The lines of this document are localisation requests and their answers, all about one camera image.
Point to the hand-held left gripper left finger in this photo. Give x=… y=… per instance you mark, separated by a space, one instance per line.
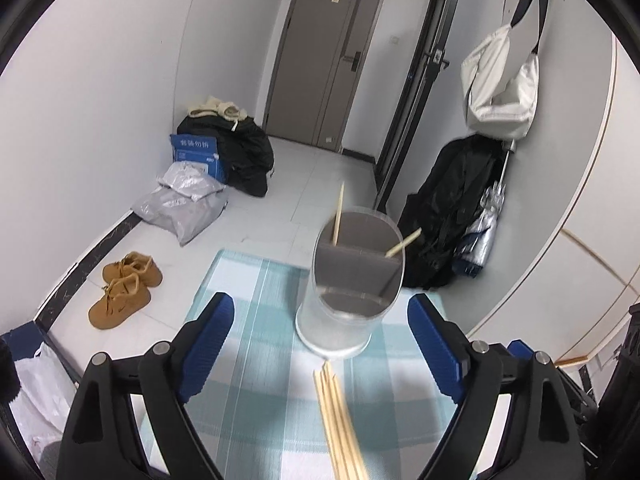
x=207 y=345

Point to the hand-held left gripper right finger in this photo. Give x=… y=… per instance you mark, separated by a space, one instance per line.
x=434 y=345

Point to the clear plastic utensil holder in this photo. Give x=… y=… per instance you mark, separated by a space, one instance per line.
x=350 y=300

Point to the wooden chopstick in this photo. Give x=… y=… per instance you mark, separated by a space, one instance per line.
x=336 y=425
x=327 y=420
x=350 y=422
x=344 y=425
x=339 y=215
x=403 y=243

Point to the white shoulder bag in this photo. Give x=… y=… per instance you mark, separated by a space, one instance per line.
x=500 y=85

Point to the teal plaid tablecloth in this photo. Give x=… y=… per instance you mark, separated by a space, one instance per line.
x=270 y=310

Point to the tan suede shoe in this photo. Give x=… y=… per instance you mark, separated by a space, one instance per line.
x=117 y=302
x=132 y=268

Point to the silver folded umbrella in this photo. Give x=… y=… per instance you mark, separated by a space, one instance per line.
x=482 y=235

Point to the grey plastic mailer bag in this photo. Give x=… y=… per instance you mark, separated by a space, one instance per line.
x=187 y=180
x=182 y=212

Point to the wooden trim strip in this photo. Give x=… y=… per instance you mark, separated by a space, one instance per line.
x=572 y=360

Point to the white plastic bag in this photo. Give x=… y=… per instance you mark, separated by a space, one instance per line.
x=40 y=400

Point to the dark blue board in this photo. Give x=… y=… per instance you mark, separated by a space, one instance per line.
x=27 y=337

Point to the black equipment stand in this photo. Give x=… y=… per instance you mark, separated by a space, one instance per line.
x=617 y=385

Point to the blue cardboard box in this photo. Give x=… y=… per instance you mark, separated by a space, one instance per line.
x=197 y=155

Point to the black clothing pile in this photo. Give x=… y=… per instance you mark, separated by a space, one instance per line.
x=247 y=157

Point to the black fuzzy object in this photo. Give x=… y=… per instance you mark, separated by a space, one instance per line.
x=7 y=365

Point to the beige fleece garment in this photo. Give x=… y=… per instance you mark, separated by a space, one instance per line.
x=217 y=108

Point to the dark framed side door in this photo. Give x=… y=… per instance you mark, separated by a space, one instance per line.
x=415 y=85

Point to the grey entrance door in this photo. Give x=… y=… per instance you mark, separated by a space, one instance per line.
x=325 y=55

